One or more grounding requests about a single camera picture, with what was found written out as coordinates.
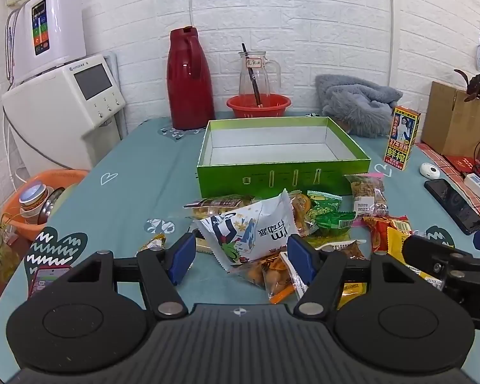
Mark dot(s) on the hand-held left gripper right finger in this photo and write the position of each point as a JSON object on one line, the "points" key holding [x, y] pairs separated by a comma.
{"points": [[302, 258]]}

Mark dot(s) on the white dispenser with screen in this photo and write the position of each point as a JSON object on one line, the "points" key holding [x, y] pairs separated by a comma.
{"points": [[52, 116]]}

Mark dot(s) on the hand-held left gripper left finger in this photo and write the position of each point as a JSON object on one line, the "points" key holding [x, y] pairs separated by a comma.
{"points": [[183, 258]]}

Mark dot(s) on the white round device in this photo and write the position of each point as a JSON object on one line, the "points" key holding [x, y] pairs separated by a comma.
{"points": [[430, 171]]}

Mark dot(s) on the steel bowl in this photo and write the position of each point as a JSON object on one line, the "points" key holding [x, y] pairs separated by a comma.
{"points": [[52, 204]]}

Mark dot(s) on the grey fluffy garment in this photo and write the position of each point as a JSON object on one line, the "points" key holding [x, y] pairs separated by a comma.
{"points": [[356, 104]]}

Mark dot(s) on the brown fried snack packet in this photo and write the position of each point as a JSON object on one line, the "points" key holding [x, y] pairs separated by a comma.
{"points": [[344, 248]]}

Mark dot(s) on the stacked paper cups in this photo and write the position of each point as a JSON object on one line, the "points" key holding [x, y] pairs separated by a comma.
{"points": [[32, 200]]}

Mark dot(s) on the red thermos jug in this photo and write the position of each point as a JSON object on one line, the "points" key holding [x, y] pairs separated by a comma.
{"points": [[188, 88]]}

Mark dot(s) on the green cardboard box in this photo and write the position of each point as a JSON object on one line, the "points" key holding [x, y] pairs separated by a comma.
{"points": [[264, 176]]}

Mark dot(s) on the red yellow snack packet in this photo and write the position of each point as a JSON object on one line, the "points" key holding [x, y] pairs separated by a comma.
{"points": [[380, 232]]}

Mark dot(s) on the smartphone with pink case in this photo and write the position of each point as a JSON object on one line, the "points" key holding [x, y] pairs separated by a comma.
{"points": [[48, 278]]}

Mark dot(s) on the white printed snack bag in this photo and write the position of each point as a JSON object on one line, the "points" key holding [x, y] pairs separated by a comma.
{"points": [[260, 224]]}

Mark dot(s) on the black smartphone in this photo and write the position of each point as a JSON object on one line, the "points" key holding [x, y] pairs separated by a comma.
{"points": [[454, 206]]}

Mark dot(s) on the glass pitcher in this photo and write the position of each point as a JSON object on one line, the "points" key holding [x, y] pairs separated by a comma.
{"points": [[264, 76]]}

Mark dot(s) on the white water ionizer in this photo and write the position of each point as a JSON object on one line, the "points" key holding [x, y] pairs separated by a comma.
{"points": [[60, 24]]}

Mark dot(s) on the red booklet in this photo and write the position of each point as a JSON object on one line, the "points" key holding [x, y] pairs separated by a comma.
{"points": [[462, 164]]}

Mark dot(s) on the black stirring stick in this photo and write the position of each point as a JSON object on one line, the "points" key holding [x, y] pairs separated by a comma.
{"points": [[252, 76]]}

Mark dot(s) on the green pea snack packet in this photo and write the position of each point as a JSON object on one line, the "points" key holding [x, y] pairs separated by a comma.
{"points": [[328, 216]]}

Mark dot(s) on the clear packet orange puffs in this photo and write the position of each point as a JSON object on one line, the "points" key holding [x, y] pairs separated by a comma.
{"points": [[272, 278]]}

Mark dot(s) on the pink-edged cracker packet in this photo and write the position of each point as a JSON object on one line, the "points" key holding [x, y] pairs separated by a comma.
{"points": [[366, 192]]}

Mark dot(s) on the red plastic basket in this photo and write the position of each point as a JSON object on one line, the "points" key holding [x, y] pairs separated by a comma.
{"points": [[244, 108]]}

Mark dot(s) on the orange plastic basin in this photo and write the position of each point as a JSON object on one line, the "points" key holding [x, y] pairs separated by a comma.
{"points": [[68, 178]]}

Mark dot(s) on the brown cardboard box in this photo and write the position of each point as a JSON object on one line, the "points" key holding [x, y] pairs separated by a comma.
{"points": [[448, 124]]}

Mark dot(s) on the small candy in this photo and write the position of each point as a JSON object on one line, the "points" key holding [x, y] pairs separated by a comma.
{"points": [[150, 244]]}

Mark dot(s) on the dark red plant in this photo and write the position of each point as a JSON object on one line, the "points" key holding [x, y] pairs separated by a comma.
{"points": [[476, 86]]}

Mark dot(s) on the orange snack packet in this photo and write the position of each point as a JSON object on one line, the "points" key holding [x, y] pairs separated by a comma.
{"points": [[300, 212]]}

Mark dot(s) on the printed juice carton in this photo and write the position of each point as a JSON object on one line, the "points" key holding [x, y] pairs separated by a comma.
{"points": [[402, 140]]}

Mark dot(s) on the clear nut packet dark label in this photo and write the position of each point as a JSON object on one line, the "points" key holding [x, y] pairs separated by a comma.
{"points": [[220, 204]]}

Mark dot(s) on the plaid cloth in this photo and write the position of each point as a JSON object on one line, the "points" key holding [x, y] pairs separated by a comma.
{"points": [[444, 164]]}

